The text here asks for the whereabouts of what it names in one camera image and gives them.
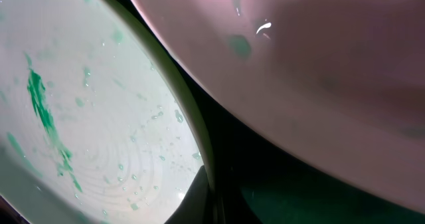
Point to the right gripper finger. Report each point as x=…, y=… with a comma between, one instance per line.
x=197, y=205

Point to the white plate bottom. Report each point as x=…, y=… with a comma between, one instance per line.
x=97, y=123

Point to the white plate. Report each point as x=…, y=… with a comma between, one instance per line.
x=338, y=84
x=97, y=123

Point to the white plate top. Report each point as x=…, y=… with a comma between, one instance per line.
x=338, y=84

